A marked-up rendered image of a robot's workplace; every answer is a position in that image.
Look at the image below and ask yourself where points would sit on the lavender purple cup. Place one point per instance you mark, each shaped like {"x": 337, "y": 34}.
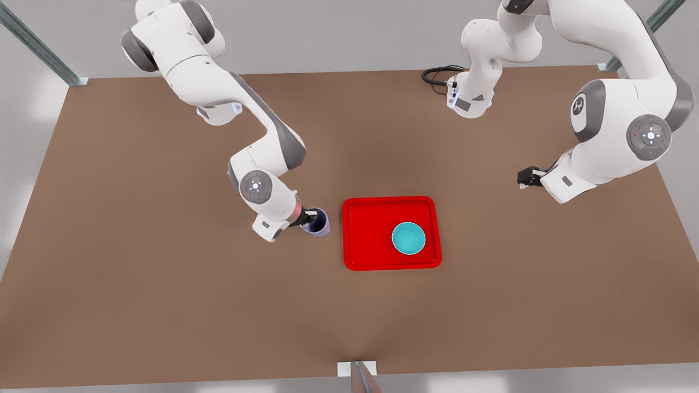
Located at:
{"x": 318, "y": 224}

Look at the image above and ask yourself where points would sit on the turquoise bowl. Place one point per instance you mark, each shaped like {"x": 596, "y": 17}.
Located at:
{"x": 408, "y": 238}

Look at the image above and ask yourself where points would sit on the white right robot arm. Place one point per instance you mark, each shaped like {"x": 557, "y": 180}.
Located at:
{"x": 262, "y": 142}

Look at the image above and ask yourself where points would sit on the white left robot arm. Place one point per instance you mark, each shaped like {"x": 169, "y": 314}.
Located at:
{"x": 611, "y": 109}

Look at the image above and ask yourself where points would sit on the red rectangular tray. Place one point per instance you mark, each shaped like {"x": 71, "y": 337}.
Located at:
{"x": 371, "y": 234}

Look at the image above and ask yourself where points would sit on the silver frame post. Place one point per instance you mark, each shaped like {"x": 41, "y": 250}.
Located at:
{"x": 38, "y": 46}
{"x": 641, "y": 35}
{"x": 361, "y": 377}

